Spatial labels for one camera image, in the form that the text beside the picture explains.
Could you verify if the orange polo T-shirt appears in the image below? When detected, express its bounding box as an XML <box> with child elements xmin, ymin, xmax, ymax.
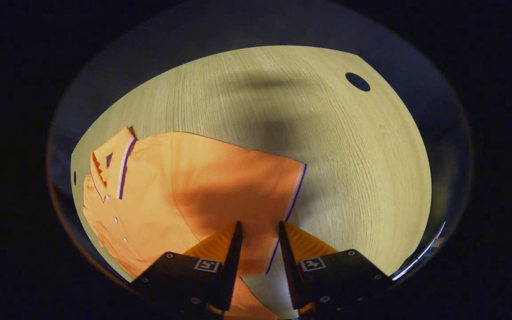
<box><xmin>82</xmin><ymin>126</ymin><xmax>308</xmax><ymax>320</ymax></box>

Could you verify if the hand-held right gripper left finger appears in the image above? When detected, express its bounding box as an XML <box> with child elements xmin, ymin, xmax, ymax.
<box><xmin>130</xmin><ymin>221</ymin><xmax>244</xmax><ymax>318</ymax></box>

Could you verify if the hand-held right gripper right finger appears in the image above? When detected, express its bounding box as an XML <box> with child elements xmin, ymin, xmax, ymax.
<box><xmin>277</xmin><ymin>221</ymin><xmax>393</xmax><ymax>318</ymax></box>

